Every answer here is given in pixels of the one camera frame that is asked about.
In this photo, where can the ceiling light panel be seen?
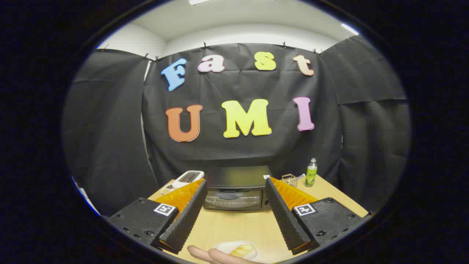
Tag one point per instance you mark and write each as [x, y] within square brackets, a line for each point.
[350, 28]

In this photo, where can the green drink bottle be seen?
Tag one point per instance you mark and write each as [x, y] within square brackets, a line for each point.
[311, 176]

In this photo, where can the small dish with snacks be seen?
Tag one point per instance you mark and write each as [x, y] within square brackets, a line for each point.
[167, 189]

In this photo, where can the white pop-up toaster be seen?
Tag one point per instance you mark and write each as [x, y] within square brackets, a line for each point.
[187, 177]

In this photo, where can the clear glass container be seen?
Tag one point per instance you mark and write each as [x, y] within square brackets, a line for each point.
[289, 180]

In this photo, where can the small white plate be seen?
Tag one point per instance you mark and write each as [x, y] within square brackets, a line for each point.
[223, 246]

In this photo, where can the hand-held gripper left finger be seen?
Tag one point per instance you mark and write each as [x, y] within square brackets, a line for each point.
[187, 216]

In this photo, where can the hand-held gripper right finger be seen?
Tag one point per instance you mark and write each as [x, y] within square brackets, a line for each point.
[284, 216]

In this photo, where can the spiral bread roll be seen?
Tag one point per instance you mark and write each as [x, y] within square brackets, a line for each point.
[242, 250]

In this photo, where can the black toaster oven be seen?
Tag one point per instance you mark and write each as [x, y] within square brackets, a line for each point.
[234, 178]

